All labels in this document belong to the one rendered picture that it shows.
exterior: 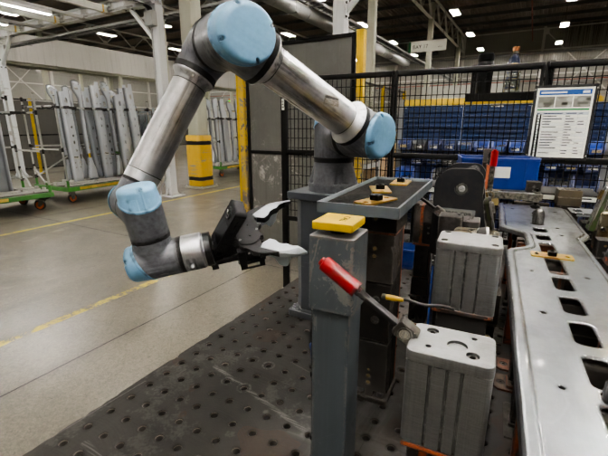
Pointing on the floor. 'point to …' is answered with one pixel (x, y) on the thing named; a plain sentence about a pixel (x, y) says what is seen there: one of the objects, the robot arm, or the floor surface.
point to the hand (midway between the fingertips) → (299, 223)
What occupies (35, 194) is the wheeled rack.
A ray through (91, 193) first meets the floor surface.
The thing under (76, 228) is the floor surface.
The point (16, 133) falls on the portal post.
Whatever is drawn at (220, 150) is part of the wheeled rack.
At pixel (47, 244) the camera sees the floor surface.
